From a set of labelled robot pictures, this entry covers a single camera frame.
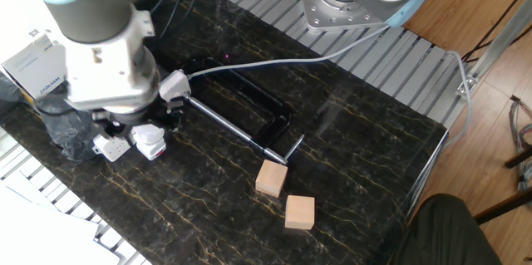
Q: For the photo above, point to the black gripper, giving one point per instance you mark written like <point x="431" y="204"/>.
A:
<point x="129" y="117"/>

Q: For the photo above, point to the white light bulb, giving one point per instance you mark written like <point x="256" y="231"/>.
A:
<point x="147" y="134"/>

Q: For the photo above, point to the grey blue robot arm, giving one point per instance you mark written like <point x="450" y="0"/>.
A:
<point x="104" y="49"/>

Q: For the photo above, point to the white power strip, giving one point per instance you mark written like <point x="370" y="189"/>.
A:
<point x="110" y="148"/>

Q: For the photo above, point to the black plastic wrapped package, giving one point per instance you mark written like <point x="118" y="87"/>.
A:
<point x="66" y="132"/>

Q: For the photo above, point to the white blue cardboard box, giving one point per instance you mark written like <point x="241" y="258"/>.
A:
<point x="35" y="65"/>

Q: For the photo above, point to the black C-clamp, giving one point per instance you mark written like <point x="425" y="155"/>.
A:
<point x="278" y="121"/>

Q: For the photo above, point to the wooden cube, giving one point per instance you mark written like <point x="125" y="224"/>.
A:
<point x="300" y="213"/>
<point x="271" y="178"/>

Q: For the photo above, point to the white paper sheets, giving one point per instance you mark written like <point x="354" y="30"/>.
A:
<point x="41" y="236"/>

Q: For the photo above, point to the dark trousered person leg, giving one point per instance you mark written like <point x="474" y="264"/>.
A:
<point x="444" y="236"/>

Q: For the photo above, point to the dark wooden stool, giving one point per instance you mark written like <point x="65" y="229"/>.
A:
<point x="498" y="209"/>

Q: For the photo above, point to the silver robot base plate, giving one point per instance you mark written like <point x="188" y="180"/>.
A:
<point x="328" y="13"/>

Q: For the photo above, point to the aluminium frame rail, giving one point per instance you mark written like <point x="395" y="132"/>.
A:
<point x="494" y="40"/>

